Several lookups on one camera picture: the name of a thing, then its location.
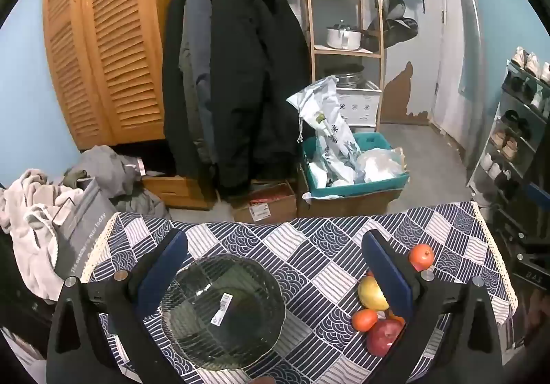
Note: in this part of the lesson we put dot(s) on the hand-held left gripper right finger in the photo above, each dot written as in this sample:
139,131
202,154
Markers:
386,276

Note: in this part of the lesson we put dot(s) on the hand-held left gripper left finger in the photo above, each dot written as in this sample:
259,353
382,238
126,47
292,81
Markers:
163,264

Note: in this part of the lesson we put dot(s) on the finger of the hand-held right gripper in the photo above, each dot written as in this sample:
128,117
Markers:
530,257

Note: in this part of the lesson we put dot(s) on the yellow-green mango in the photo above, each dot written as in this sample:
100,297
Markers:
371,293

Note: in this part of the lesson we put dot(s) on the clear glass bowl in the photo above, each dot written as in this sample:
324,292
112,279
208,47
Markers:
202,324

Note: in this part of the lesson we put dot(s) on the red apple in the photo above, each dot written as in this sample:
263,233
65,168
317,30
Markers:
383,339

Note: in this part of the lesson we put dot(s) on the blue white patterned tablecloth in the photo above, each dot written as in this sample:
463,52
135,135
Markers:
309,246

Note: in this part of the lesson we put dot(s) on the grey printed tote bag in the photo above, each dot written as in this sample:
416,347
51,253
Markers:
81,229

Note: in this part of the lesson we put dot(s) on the teal box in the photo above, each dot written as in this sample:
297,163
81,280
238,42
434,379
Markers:
356,191

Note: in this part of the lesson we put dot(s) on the grey clothing pile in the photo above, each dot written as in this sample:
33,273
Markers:
107,169

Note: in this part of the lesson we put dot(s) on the rows of shoes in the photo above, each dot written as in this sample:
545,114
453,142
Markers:
509,148

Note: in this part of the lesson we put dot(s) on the clear plastic bag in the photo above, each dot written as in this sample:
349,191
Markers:
380,165

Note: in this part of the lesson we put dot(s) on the small labelled cardboard box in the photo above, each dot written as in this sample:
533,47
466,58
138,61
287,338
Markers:
266,206

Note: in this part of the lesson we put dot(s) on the beige fleece blanket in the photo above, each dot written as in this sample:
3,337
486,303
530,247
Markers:
30,216

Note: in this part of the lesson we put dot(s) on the white floral plastic bag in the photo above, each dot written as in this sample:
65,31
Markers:
328,118

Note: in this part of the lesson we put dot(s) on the white patterned box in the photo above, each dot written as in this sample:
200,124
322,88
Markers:
361,105

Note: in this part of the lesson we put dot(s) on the dark green coat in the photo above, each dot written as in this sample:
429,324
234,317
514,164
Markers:
174,87

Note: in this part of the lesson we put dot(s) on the grey jacket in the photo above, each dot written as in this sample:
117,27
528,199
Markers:
195,66

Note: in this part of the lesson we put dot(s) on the steel pot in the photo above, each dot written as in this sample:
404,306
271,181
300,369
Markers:
348,79

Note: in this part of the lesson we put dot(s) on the black hooded coat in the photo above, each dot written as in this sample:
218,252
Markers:
253,79

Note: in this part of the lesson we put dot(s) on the wooden louvered wardrobe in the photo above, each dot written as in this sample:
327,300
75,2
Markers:
111,45

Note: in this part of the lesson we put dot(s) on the white door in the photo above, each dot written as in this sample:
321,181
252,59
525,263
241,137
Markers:
451,45

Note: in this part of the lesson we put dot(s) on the white cooking pot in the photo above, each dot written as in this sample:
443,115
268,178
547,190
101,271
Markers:
343,38

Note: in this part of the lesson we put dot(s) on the hanging hats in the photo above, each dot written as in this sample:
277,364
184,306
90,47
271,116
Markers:
397,23

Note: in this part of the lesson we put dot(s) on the bamboo shelf rack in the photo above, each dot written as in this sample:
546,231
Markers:
308,23

